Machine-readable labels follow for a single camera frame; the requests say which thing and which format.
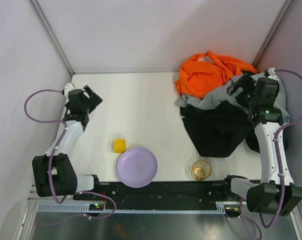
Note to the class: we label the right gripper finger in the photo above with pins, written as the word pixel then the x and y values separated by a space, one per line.
pixel 239 91
pixel 245 81

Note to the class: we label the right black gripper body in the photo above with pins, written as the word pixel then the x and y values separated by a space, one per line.
pixel 242 86

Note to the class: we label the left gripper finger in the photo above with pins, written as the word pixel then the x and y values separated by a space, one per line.
pixel 88 90
pixel 95 100

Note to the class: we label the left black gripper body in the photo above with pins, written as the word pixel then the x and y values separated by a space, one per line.
pixel 90 97

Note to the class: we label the black cloth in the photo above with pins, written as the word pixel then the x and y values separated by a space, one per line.
pixel 217 132

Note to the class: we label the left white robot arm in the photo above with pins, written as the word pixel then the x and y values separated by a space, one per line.
pixel 53 172

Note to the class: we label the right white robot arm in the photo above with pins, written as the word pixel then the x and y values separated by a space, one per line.
pixel 276 194

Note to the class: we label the grey cloth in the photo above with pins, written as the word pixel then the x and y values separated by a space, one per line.
pixel 219 94

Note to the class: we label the orange cloth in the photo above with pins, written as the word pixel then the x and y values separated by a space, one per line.
pixel 204 72

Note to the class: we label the yellow cube block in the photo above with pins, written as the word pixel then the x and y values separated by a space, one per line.
pixel 119 146

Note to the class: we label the lilac plastic plate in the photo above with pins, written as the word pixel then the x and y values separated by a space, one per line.
pixel 136 167

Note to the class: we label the amber transparent cup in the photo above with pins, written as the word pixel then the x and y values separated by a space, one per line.
pixel 201 170

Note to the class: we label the grey slotted cable duct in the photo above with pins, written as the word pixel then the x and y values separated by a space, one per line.
pixel 218 208

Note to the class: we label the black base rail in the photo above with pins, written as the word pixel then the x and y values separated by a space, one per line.
pixel 167 196

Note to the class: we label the aluminium frame profile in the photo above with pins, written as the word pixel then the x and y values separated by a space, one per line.
pixel 296 217

